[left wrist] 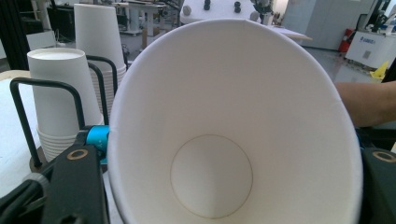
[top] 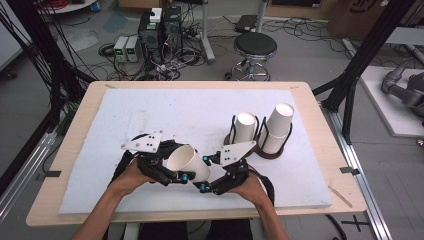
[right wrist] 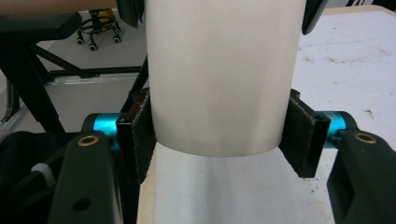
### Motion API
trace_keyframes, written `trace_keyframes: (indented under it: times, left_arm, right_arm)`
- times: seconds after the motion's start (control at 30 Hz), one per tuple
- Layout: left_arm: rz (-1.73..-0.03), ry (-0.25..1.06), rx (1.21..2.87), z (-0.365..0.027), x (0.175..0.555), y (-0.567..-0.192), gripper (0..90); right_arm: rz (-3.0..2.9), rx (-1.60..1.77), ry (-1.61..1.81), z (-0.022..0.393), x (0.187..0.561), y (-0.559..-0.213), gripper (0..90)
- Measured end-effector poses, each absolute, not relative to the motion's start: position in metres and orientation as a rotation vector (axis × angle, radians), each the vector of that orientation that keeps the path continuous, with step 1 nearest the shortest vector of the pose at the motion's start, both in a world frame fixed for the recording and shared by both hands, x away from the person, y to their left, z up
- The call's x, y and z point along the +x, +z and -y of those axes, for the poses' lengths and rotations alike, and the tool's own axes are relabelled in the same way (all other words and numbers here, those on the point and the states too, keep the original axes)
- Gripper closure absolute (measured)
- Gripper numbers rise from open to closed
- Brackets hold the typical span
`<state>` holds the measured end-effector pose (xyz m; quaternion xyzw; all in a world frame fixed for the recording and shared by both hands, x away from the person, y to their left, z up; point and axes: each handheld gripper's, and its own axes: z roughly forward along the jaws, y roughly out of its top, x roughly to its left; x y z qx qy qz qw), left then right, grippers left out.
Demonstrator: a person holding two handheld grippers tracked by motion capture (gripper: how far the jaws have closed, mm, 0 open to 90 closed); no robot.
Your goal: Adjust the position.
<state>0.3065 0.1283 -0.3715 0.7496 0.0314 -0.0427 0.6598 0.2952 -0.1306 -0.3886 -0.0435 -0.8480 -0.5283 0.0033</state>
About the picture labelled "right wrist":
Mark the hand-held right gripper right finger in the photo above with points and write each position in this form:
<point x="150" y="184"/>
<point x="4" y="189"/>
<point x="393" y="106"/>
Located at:
<point x="303" y="140"/>

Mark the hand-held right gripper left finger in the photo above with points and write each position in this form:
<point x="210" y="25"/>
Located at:
<point x="138" y="143"/>

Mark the single white paper cup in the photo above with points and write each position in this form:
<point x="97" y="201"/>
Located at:
<point x="221" y="77"/>

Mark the office chair base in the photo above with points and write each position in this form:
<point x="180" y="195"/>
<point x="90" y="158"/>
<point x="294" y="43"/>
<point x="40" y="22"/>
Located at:
<point x="98" y="26"/>

